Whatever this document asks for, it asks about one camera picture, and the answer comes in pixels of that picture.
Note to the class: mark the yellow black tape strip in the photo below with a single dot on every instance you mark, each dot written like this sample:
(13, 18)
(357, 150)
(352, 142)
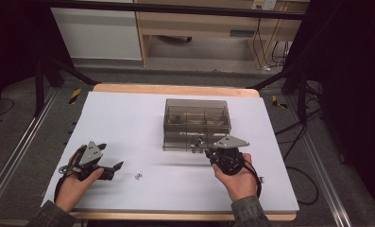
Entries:
(279, 102)
(75, 96)

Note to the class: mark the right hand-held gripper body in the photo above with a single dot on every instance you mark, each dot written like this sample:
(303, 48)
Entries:
(230, 142)

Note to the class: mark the light wooden desk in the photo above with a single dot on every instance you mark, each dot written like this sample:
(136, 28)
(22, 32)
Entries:
(201, 25)

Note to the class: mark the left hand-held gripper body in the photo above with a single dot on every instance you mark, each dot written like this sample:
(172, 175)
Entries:
(90, 154)

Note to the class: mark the smoky transparent plastic drawer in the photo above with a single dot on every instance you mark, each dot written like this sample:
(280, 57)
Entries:
(178, 142)

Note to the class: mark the black horizontal bar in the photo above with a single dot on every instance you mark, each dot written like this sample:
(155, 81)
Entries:
(175, 8)

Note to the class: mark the white foam board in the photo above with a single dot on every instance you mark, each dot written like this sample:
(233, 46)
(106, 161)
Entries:
(128, 126)

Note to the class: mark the white cabinet panel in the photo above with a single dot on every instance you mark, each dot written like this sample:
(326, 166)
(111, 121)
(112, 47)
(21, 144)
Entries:
(97, 34)

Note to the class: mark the metal floor rail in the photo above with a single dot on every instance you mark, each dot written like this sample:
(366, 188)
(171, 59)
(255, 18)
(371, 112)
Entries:
(323, 176)
(15, 151)

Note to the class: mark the person's left hand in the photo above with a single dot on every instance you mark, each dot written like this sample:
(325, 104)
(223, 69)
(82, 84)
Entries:
(70, 192)

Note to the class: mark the dark curtain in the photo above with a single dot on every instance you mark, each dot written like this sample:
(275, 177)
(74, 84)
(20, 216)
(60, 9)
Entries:
(15, 47)
(349, 78)

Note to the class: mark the wooden table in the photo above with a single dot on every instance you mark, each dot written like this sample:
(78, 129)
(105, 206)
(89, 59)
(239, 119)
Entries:
(175, 90)

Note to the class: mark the smoky transparent drawer box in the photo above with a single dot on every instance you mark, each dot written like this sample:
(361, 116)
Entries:
(196, 113)

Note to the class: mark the black metal stand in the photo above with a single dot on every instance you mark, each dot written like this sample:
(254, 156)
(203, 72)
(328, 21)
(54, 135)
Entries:
(301, 94)
(40, 85)

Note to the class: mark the person's right hand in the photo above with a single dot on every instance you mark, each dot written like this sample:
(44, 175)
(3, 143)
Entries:
(240, 184)

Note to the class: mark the white power strip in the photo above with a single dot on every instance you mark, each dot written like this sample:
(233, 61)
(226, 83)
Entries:
(264, 4)

